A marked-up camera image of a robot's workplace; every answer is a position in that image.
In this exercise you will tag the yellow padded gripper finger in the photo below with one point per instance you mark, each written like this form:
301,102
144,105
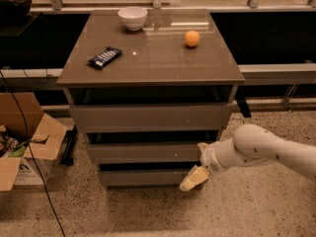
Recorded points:
196,176

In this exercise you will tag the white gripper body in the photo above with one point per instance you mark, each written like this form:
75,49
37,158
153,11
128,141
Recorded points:
208,156

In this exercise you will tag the grey drawer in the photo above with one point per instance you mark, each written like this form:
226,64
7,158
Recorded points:
143,153
142,178
149,118

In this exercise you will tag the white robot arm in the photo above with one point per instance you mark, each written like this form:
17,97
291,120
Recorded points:
250,145

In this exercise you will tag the grey top drawer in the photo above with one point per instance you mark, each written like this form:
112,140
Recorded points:
149,118

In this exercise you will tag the grey drawer cabinet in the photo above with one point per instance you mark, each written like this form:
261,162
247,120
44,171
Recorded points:
155,68

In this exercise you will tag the grey bottom drawer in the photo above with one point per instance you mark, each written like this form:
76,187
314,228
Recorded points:
142,178

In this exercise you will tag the open cardboard box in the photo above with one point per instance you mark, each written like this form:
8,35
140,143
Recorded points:
25,120

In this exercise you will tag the orange fruit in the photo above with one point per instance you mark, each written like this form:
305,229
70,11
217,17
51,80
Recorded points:
191,38

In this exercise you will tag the white bowl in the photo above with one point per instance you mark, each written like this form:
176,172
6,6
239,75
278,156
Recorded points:
133,18

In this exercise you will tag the black object on shelf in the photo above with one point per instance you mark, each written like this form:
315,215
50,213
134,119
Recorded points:
15,8

